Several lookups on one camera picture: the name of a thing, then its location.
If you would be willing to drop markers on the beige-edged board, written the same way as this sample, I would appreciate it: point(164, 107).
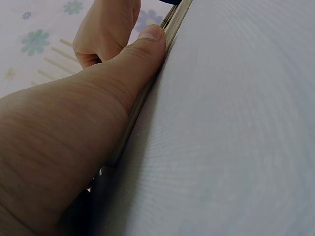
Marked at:
point(177, 20)

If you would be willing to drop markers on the dark blue object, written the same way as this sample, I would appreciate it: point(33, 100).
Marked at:
point(169, 1)

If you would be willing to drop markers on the person's right hand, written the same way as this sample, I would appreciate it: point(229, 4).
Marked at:
point(105, 29)

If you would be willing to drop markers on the person's left hand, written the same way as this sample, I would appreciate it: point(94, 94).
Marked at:
point(61, 137)

